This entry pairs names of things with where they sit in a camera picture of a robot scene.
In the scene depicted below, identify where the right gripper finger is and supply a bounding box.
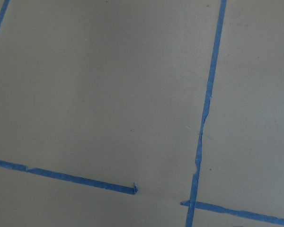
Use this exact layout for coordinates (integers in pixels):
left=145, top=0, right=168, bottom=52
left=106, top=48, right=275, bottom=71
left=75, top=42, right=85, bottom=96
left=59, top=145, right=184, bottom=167
left=232, top=223, right=253, bottom=227

